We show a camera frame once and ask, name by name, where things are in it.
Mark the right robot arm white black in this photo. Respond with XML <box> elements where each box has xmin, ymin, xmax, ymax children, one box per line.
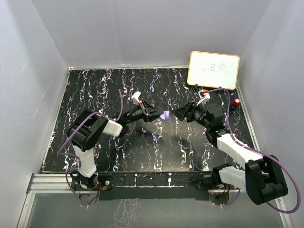
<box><xmin>172</xmin><ymin>102</ymin><xmax>288</xmax><ymax>205</ymax></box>

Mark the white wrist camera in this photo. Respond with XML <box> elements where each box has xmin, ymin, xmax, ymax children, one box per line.
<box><xmin>197</xmin><ymin>89</ymin><xmax>210</xmax><ymax>106</ymax></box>
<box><xmin>131</xmin><ymin>91</ymin><xmax>141</xmax><ymax>105</ymax></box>

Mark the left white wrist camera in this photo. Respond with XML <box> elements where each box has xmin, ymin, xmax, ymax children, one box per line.
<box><xmin>131</xmin><ymin>91</ymin><xmax>141</xmax><ymax>105</ymax></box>

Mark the small whiteboard with wooden frame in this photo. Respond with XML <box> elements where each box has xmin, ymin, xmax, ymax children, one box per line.
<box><xmin>187</xmin><ymin>51</ymin><xmax>240</xmax><ymax>90</ymax></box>

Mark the purple round earbud case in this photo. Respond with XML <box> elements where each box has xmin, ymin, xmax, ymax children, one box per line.
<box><xmin>160</xmin><ymin>110</ymin><xmax>170</xmax><ymax>121</ymax></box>

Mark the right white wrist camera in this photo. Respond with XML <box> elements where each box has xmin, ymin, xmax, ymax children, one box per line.
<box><xmin>197</xmin><ymin>89</ymin><xmax>210</xmax><ymax>106</ymax></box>

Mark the red emergency stop button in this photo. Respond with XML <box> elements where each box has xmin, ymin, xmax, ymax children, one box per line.
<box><xmin>232</xmin><ymin>98</ymin><xmax>240</xmax><ymax>108</ymax></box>

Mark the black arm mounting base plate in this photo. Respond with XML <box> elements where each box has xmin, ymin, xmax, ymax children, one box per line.
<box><xmin>68</xmin><ymin>171</ymin><xmax>241</xmax><ymax>202</ymax></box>

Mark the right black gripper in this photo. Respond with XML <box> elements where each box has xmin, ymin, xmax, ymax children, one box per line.
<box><xmin>172</xmin><ymin>100</ymin><xmax>211</xmax><ymax>129</ymax></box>

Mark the aluminium frame rail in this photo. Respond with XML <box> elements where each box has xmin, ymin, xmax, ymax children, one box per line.
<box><xmin>17</xmin><ymin>167</ymin><xmax>288</xmax><ymax>228</ymax></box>

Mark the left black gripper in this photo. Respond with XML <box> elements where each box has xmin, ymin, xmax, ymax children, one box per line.
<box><xmin>125</xmin><ymin>100</ymin><xmax>164</xmax><ymax>124</ymax></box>

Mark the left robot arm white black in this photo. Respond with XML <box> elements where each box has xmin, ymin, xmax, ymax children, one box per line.
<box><xmin>67</xmin><ymin>99</ymin><xmax>170</xmax><ymax>190</ymax></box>

